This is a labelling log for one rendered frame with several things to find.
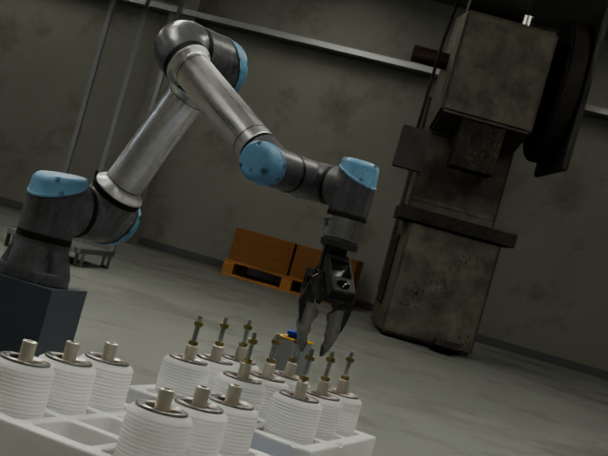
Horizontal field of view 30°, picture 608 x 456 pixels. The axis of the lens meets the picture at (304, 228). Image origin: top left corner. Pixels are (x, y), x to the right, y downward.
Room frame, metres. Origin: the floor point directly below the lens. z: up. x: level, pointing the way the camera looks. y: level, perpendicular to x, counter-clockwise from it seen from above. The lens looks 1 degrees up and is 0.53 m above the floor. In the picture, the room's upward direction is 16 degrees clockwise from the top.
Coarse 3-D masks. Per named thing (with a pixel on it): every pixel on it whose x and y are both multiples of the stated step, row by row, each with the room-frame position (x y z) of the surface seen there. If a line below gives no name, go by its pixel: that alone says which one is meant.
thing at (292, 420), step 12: (276, 396) 2.06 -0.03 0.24; (276, 408) 2.05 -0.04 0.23; (288, 408) 2.04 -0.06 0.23; (300, 408) 2.04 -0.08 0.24; (312, 408) 2.05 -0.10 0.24; (276, 420) 2.05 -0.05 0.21; (288, 420) 2.04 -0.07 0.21; (300, 420) 2.04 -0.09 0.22; (312, 420) 2.05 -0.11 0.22; (276, 432) 2.04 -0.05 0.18; (288, 432) 2.04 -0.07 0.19; (300, 432) 2.04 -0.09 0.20; (312, 432) 2.06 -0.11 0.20
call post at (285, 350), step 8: (272, 344) 2.51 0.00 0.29; (288, 344) 2.50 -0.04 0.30; (280, 352) 2.50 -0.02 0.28; (288, 352) 2.50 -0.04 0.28; (304, 352) 2.51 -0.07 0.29; (280, 360) 2.50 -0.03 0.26; (288, 360) 2.50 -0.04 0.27; (304, 360) 2.53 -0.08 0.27; (280, 368) 2.50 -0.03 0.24; (296, 368) 2.49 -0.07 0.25
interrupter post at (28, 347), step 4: (24, 340) 1.66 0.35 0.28; (28, 340) 1.67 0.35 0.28; (32, 340) 1.68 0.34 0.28; (24, 344) 1.66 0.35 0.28; (28, 344) 1.66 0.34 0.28; (32, 344) 1.66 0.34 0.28; (36, 344) 1.67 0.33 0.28; (20, 348) 1.67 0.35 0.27; (24, 348) 1.66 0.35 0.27; (28, 348) 1.66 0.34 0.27; (32, 348) 1.66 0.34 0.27; (20, 352) 1.66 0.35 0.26; (24, 352) 1.66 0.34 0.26; (28, 352) 1.66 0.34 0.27; (32, 352) 1.66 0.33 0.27; (20, 356) 1.66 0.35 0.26; (24, 356) 1.66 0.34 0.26; (28, 356) 1.66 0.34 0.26; (32, 356) 1.67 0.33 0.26; (24, 360) 1.66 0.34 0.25; (28, 360) 1.66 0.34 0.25; (32, 360) 1.67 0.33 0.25
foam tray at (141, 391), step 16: (128, 400) 2.12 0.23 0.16; (256, 432) 2.02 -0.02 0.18; (256, 448) 2.02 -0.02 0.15; (272, 448) 2.01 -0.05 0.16; (288, 448) 2.00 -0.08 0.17; (304, 448) 1.99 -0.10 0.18; (320, 448) 2.04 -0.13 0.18; (336, 448) 2.11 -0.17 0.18; (352, 448) 2.20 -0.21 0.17; (368, 448) 2.31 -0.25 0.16
